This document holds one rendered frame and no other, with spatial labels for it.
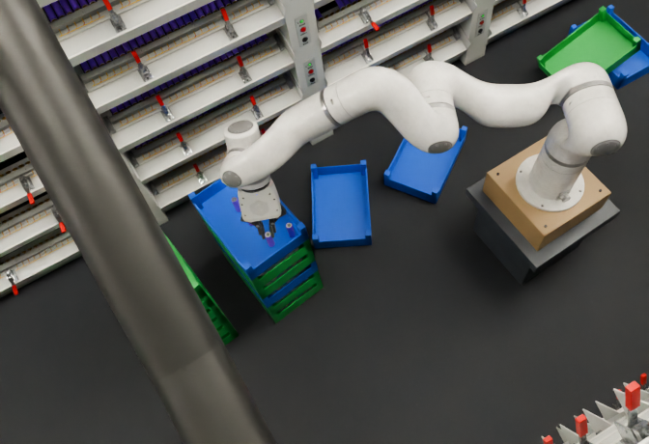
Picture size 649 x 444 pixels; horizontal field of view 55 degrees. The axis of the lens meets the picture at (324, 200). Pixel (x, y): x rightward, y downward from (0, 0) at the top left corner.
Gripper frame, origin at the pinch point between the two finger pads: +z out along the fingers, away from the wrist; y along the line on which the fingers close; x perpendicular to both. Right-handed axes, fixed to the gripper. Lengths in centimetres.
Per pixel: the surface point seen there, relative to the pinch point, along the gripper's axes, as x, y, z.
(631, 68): 85, 139, 17
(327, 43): 59, 25, -24
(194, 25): 42, -12, -43
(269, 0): 47, 10, -44
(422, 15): 85, 60, -17
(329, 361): 0, 9, 57
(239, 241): 7.9, -9.9, 9.0
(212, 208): 18.7, -16.9, 3.9
